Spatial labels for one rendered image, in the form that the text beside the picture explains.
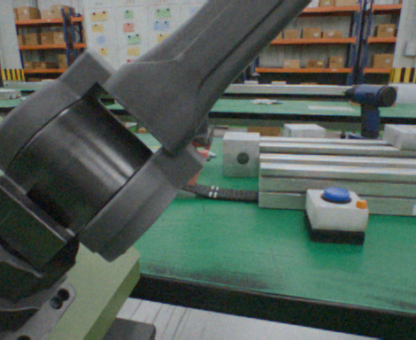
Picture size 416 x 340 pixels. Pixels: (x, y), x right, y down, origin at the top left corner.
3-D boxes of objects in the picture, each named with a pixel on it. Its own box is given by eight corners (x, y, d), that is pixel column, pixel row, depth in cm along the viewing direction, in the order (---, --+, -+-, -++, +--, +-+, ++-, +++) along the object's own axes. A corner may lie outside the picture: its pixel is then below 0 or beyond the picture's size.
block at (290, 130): (291, 163, 93) (293, 130, 90) (281, 153, 104) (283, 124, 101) (325, 163, 93) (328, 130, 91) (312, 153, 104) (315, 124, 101)
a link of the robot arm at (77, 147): (-44, 227, 19) (26, 283, 20) (44, 110, 16) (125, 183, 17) (44, 173, 28) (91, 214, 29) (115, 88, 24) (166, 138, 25)
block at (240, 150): (220, 179, 80) (221, 141, 77) (225, 165, 91) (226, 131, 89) (258, 181, 78) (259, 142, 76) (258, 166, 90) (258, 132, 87)
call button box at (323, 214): (310, 242, 50) (314, 204, 48) (302, 215, 59) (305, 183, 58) (364, 245, 49) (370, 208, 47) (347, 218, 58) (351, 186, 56)
